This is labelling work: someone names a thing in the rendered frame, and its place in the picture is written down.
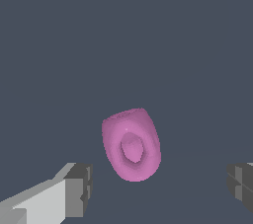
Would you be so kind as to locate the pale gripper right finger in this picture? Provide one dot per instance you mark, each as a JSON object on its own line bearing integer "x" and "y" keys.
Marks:
{"x": 242, "y": 183}

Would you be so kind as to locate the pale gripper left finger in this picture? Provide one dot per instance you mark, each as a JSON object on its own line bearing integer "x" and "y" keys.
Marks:
{"x": 56, "y": 196}

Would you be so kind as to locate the pink rounded cup object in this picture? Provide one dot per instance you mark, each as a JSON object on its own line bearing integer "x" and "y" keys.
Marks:
{"x": 131, "y": 145}

